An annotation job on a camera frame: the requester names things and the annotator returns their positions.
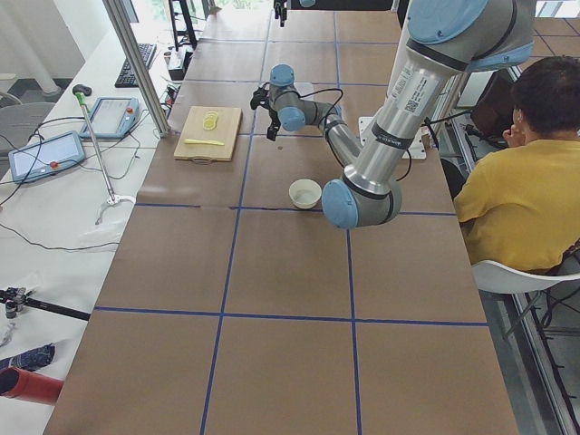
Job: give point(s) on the white round bowl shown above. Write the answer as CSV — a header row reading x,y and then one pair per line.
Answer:
x,y
304,193

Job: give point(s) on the grabber stick green handle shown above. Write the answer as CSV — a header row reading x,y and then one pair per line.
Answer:
x,y
81,92

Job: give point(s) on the clear plastic egg box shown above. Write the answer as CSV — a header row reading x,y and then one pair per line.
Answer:
x,y
305,90

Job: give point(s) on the white chair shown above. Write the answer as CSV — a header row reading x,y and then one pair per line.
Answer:
x,y
494,277

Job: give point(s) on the person in yellow shirt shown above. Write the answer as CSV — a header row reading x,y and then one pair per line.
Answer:
x,y
520,206

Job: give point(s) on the yellow plastic knife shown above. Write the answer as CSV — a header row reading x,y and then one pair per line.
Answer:
x,y
204,142

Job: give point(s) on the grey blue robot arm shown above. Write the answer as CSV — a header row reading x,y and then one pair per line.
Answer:
x,y
299,4
446,38

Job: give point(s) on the far blue teach pendant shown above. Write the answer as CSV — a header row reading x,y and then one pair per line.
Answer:
x,y
113,117

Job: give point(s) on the black tripod camera mount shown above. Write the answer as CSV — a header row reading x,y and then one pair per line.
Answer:
x,y
16,299

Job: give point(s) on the red cylinder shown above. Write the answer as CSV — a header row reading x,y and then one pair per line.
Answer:
x,y
29,386

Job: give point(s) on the near blue teach pendant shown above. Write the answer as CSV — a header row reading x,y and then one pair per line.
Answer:
x,y
46,158

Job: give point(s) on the aluminium frame post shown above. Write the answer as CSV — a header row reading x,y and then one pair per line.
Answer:
x,y
129,45

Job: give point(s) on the bamboo cutting board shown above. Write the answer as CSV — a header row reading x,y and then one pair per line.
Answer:
x,y
228,122

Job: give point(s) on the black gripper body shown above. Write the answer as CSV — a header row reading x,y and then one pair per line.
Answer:
x,y
272,117
280,8

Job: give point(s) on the blue teach pendant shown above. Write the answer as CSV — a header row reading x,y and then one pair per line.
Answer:
x,y
113,117
46,158

